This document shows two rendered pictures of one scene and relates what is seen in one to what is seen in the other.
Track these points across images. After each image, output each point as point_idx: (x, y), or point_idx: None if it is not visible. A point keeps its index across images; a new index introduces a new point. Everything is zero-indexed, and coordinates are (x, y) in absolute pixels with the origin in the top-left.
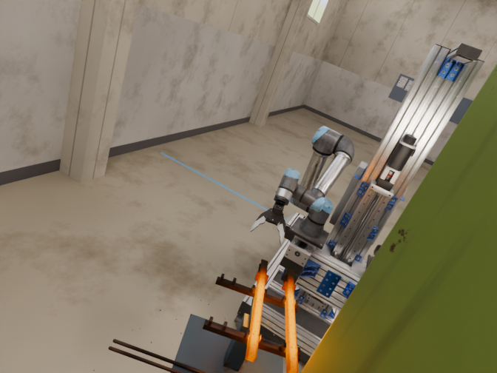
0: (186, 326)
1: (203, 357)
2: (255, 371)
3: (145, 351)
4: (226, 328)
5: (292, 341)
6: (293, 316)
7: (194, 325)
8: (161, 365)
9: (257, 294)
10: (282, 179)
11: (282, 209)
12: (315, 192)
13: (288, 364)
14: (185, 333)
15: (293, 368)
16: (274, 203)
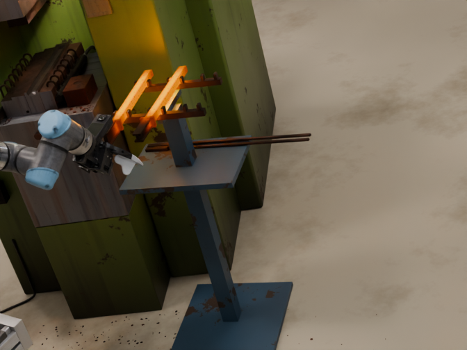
0: (235, 171)
1: (217, 155)
2: (162, 162)
3: (276, 139)
4: (200, 80)
5: (139, 82)
6: (126, 98)
7: (226, 175)
8: (258, 137)
9: (160, 101)
10: (75, 123)
11: (98, 114)
12: (10, 143)
13: (151, 71)
14: (237, 166)
15: (147, 70)
16: (103, 126)
